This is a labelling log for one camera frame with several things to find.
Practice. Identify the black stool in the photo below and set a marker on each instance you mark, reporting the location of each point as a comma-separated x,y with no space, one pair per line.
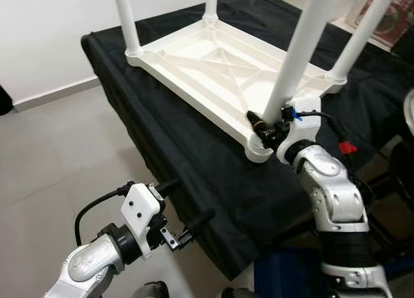
391,181

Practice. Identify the black tablecloth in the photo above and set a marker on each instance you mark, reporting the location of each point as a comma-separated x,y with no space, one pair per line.
213,181

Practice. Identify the white plastic table top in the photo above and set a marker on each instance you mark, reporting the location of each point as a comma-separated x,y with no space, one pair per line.
194,65

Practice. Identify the food picture poster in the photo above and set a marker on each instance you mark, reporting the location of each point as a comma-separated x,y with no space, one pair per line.
391,20

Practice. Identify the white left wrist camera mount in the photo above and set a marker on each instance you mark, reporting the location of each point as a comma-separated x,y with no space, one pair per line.
139,211

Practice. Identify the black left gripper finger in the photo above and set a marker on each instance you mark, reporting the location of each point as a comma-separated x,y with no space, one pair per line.
197,225
169,186

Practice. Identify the black shiny bag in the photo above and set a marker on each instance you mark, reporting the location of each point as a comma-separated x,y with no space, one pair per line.
404,46

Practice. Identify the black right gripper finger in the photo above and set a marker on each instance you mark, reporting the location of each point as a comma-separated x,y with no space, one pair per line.
257,127

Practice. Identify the black robot left foot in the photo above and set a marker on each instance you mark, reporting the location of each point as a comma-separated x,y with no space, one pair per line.
151,290

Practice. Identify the black robot foot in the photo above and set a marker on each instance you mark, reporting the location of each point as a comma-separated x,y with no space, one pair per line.
151,290
239,293

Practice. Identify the black robot right foot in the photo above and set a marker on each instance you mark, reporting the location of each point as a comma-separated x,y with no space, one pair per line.
239,293

